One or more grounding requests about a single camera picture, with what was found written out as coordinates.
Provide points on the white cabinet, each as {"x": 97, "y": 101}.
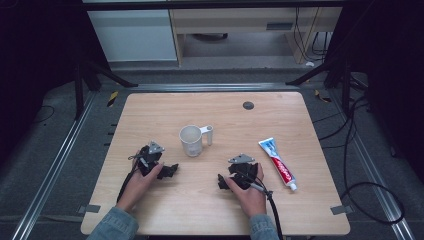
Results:
{"x": 133, "y": 35}

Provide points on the person's left hand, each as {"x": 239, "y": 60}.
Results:
{"x": 138, "y": 186}

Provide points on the metal floor rail crossbar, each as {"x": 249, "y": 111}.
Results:
{"x": 213, "y": 87}

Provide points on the grey tape strip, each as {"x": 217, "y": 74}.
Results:
{"x": 90, "y": 209}
{"x": 341, "y": 210}

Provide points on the toothpaste tube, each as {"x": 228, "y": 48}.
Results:
{"x": 279, "y": 165}

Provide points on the round grey table grommet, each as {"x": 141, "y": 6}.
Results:
{"x": 248, "y": 105}

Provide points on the metal floor rail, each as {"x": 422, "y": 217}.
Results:
{"x": 376, "y": 186}
{"x": 50, "y": 176}

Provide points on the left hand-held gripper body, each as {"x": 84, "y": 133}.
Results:
{"x": 149, "y": 159}

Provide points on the dark curtain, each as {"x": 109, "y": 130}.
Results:
{"x": 36, "y": 66}
{"x": 393, "y": 73}

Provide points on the person's right hand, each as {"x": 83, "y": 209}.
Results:
{"x": 248, "y": 198}

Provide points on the black metal stand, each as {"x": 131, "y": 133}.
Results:
{"x": 80, "y": 90}
{"x": 345, "y": 83}

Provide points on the yellow black tape piece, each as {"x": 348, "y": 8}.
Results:
{"x": 112, "y": 98}
{"x": 322, "y": 97}

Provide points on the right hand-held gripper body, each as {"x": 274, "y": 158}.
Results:
{"x": 243, "y": 170}

